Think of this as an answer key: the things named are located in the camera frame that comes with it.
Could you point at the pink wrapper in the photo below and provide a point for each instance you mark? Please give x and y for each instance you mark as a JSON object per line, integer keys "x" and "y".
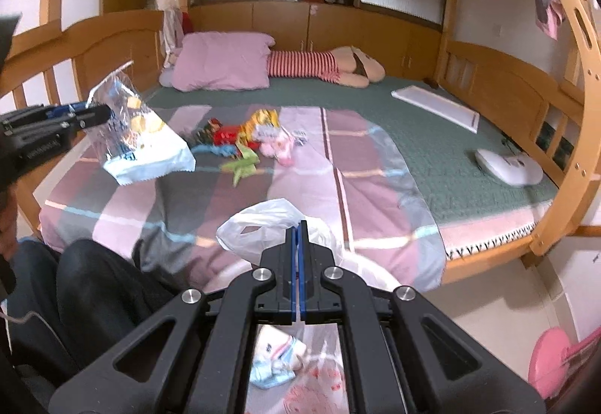
{"x": 278, "y": 143}

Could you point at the dark green snack bag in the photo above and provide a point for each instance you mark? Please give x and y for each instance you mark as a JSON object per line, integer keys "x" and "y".
{"x": 203, "y": 135}

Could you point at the white handheld device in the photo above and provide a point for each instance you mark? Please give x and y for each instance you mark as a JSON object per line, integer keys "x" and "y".
{"x": 517, "y": 170}

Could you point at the pink stool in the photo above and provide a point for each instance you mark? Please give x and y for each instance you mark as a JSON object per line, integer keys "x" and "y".
{"x": 552, "y": 354}

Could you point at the green wrapper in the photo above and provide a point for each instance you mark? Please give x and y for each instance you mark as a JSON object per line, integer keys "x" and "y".
{"x": 243, "y": 165}

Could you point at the wooden bed frame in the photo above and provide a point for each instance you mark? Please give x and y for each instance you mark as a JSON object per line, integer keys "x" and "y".
{"x": 555, "y": 122}

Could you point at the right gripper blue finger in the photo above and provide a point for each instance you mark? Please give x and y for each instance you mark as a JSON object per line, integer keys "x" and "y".
{"x": 302, "y": 238}
{"x": 293, "y": 272}

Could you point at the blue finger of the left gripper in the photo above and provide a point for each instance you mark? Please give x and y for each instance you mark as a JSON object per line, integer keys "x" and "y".
{"x": 67, "y": 109}

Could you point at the white plastic trash bag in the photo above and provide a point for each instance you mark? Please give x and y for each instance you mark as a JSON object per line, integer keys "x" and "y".
{"x": 337, "y": 359}

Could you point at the striped plush doll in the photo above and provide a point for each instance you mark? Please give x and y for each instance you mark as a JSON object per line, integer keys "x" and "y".
{"x": 347, "y": 66}

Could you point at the pink pillow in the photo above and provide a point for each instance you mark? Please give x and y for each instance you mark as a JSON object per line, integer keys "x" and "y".
{"x": 228, "y": 61}

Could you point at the light blue cloth rag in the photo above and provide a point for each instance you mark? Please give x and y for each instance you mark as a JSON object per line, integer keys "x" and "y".
{"x": 224, "y": 151}

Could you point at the red snack wrapper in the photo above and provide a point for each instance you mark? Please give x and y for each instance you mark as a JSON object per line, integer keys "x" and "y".
{"x": 232, "y": 134}

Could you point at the pink plaid blanket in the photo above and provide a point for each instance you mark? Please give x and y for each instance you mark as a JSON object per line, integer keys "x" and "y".
{"x": 348, "y": 173}

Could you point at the green bed mat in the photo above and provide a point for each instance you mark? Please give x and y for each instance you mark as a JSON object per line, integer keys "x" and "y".
{"x": 439, "y": 154}

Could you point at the white tissue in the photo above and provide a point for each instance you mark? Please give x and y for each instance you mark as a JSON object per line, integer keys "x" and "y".
{"x": 300, "y": 136}

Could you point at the yellow chip bag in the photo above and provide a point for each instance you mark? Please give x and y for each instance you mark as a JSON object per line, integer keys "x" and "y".
{"x": 260, "y": 121}

